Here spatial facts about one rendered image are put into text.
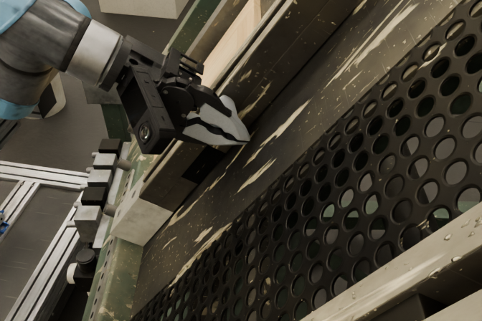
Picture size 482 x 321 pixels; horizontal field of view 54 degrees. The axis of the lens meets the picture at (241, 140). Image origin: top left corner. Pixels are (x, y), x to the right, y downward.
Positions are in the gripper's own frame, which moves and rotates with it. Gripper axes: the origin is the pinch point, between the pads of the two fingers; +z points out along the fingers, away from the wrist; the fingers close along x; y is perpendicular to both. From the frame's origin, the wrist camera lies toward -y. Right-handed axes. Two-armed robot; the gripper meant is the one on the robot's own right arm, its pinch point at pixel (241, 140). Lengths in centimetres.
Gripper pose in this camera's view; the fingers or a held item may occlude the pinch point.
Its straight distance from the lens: 65.9
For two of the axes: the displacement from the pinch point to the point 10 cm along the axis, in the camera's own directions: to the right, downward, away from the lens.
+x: -5.5, 6.2, 5.6
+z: 8.3, 4.3, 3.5
